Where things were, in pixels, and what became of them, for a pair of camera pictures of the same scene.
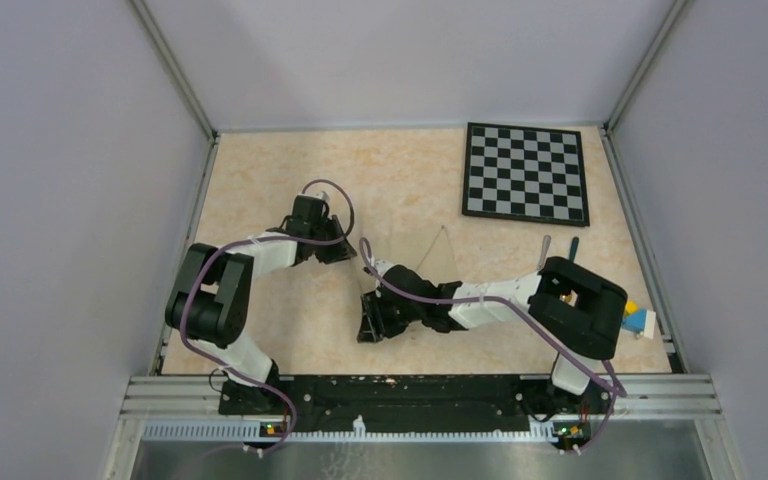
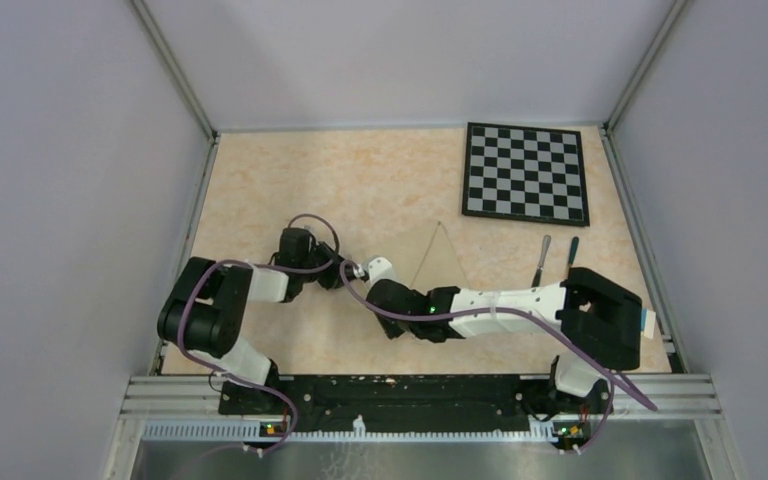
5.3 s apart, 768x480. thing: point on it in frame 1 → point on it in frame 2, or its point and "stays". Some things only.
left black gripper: (339, 251) → (334, 277)
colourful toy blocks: (638, 319) stays
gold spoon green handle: (573, 249) stays
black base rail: (262, 404) stays
